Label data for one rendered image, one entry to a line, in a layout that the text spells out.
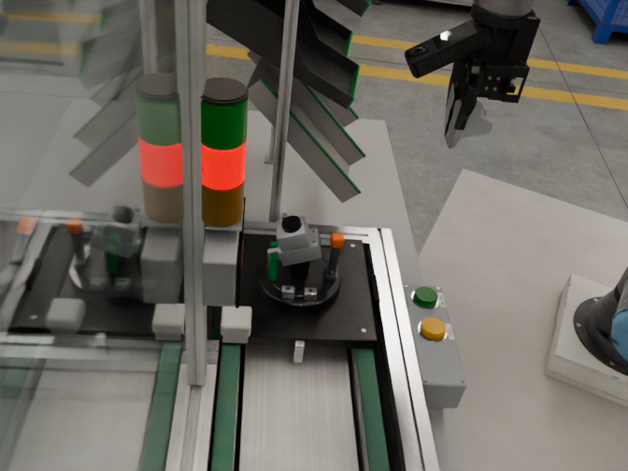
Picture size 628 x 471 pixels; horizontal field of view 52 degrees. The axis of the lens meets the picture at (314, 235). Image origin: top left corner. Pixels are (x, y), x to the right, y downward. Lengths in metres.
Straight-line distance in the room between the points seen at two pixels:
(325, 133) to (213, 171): 0.64
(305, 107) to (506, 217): 0.54
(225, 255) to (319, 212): 0.71
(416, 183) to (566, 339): 1.98
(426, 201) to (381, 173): 1.45
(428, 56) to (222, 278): 0.40
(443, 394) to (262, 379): 0.27
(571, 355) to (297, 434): 0.49
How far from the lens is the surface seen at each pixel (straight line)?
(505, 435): 1.11
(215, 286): 0.73
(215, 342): 0.99
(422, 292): 1.10
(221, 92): 0.64
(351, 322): 1.02
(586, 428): 1.17
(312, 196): 1.44
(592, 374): 1.19
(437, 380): 1.00
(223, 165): 0.67
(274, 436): 0.95
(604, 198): 3.42
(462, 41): 0.89
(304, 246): 0.99
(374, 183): 1.51
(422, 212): 2.92
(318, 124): 1.28
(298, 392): 1.00
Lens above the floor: 1.72
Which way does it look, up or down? 40 degrees down
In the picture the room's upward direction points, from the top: 8 degrees clockwise
